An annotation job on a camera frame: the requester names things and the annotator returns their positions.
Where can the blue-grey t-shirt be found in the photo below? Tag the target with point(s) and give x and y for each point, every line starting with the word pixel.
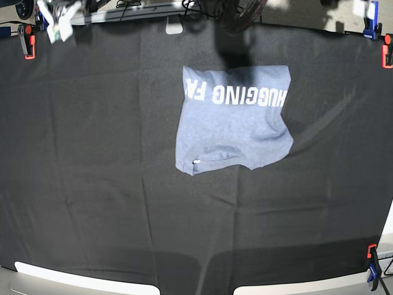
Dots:
pixel 232 117

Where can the black table cloth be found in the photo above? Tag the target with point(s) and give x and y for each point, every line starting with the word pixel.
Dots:
pixel 89 184

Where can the orange clamp far left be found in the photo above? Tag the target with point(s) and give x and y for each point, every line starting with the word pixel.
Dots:
pixel 28 41

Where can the blue clamp far left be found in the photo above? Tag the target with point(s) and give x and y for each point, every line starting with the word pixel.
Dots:
pixel 40 20

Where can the blue clamp far right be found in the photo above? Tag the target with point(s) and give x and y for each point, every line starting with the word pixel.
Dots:
pixel 373 27

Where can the orange blue clamp near right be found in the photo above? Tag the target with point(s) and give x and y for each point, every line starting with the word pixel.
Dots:
pixel 374 267

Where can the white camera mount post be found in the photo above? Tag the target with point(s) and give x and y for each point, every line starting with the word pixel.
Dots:
pixel 173 25

